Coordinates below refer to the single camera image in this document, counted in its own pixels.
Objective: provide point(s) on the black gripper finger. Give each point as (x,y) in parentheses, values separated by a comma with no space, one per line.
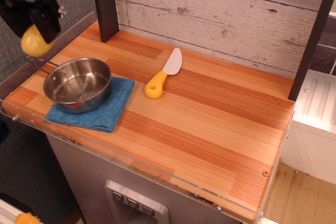
(47,23)
(18,22)

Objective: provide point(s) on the yellow toy potato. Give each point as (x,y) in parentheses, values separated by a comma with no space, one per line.
(33,44)

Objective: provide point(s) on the stainless steel pot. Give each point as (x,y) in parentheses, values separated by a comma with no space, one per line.
(77,86)

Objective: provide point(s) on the blue folded cloth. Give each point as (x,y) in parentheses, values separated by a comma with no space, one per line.
(103,118)

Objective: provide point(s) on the clear acrylic edge guard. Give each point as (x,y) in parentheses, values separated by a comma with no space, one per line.
(87,164)

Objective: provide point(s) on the orange object at corner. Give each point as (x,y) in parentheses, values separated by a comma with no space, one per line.
(26,218)

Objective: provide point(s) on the grey toy dispenser panel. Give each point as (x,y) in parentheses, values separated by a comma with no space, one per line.
(130,206)

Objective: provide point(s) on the white toy sink unit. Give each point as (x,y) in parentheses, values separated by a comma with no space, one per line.
(309,145)

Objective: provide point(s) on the dark wooden left post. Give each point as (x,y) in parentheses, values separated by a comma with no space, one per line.
(107,18)

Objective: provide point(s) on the dark wooden post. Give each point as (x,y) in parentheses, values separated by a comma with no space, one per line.
(107,18)
(313,40)

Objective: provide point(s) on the yellow handled toy knife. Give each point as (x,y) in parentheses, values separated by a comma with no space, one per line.
(154,88)

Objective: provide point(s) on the dark wooden right post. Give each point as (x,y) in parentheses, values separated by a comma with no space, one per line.
(313,40)

